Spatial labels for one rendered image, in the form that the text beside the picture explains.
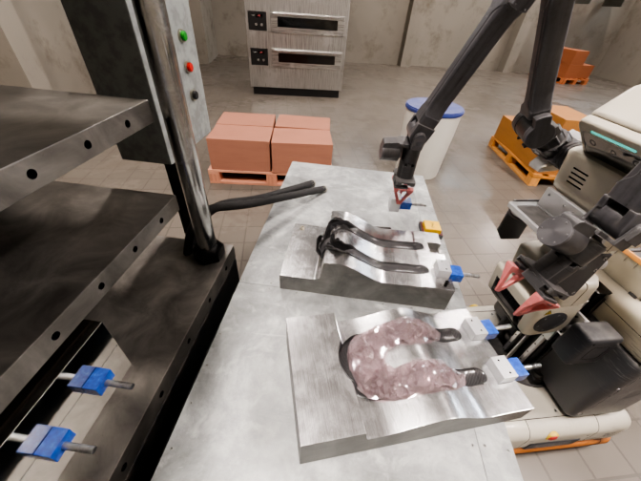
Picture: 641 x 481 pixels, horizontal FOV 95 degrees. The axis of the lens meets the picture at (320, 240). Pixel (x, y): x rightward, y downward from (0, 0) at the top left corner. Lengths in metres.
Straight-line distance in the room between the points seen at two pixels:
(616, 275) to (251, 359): 1.22
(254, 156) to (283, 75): 3.36
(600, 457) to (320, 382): 1.60
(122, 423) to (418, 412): 0.61
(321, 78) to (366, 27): 4.47
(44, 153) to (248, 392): 0.58
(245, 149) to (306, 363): 2.46
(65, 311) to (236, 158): 2.44
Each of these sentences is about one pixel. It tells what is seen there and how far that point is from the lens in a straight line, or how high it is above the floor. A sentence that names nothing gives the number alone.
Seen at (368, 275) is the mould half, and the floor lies 0.90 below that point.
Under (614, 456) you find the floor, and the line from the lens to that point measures 2.10.
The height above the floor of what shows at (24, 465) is 0.89.
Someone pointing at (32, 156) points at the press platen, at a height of 1.29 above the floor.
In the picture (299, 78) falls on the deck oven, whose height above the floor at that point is 0.30.
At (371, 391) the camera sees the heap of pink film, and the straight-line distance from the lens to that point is 0.69.
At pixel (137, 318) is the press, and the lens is 0.97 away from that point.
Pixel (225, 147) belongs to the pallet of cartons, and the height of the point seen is 0.37.
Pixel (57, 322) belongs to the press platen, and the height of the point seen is 1.03.
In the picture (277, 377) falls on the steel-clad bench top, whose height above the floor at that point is 0.80.
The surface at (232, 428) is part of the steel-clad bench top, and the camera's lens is 0.74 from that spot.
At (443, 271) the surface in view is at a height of 0.91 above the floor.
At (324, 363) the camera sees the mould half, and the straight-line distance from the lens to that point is 0.66.
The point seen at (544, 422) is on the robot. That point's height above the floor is 0.28.
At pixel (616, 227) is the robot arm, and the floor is 1.22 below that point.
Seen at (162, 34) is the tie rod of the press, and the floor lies 1.41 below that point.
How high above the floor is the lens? 1.50
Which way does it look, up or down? 40 degrees down
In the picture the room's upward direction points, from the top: 5 degrees clockwise
